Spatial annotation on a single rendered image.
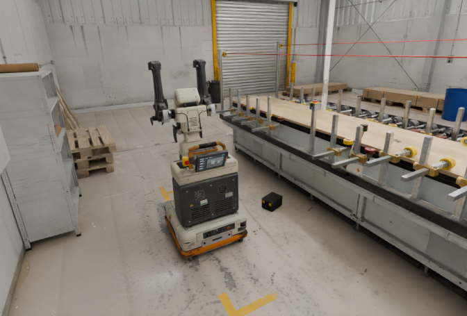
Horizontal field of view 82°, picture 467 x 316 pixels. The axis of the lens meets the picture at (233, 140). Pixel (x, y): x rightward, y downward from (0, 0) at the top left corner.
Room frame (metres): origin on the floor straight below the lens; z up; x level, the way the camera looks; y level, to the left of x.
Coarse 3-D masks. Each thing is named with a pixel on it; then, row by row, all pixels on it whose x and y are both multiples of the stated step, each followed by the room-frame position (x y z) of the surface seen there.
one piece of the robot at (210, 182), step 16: (208, 144) 2.03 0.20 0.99; (224, 144) 2.10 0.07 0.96; (176, 176) 1.95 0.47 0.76; (192, 176) 1.95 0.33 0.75; (208, 176) 2.01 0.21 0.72; (224, 176) 2.08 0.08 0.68; (176, 192) 2.00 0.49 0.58; (192, 192) 1.95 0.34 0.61; (208, 192) 2.01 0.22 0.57; (224, 192) 2.07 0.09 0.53; (176, 208) 2.06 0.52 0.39; (192, 208) 1.94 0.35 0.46; (208, 208) 2.00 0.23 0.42; (224, 208) 2.07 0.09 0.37; (192, 224) 1.96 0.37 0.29
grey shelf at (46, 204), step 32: (0, 96) 2.09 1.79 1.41; (32, 96) 2.18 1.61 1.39; (32, 128) 2.16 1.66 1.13; (64, 128) 2.96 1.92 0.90; (32, 160) 2.13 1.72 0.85; (64, 160) 2.93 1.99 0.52; (32, 192) 2.10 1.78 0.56; (64, 192) 2.21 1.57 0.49; (32, 224) 2.07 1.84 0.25; (64, 224) 2.18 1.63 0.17
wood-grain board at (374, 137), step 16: (272, 112) 3.52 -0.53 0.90; (288, 112) 3.50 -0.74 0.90; (304, 112) 3.47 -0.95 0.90; (320, 112) 3.45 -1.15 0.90; (320, 128) 2.70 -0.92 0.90; (352, 128) 2.67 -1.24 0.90; (368, 128) 2.66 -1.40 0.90; (384, 128) 2.65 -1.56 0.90; (400, 128) 2.63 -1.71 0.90; (368, 144) 2.19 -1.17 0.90; (400, 144) 2.17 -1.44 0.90; (416, 144) 2.16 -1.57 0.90; (432, 144) 2.15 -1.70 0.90; (448, 144) 2.14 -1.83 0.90; (416, 160) 1.83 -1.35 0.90; (432, 160) 1.82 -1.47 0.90; (464, 160) 1.81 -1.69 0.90
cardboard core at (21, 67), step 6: (0, 66) 2.53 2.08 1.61; (6, 66) 2.55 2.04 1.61; (12, 66) 2.57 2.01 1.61; (18, 66) 2.59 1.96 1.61; (24, 66) 2.61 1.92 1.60; (30, 66) 2.63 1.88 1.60; (36, 66) 2.65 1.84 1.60; (0, 72) 2.53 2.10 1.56; (6, 72) 2.55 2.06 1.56; (12, 72) 2.58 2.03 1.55
